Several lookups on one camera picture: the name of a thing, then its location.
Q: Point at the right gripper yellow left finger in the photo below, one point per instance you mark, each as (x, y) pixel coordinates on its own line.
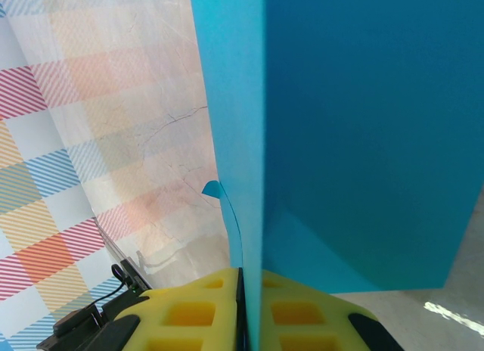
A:
(181, 317)

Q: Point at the teal cloth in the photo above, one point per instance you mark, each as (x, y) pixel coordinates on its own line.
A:
(359, 139)

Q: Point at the long aluminium mounting rail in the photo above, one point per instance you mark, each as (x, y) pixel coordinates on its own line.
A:
(111, 241)

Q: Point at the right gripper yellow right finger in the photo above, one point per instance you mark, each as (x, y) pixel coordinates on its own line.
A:
(302, 320)

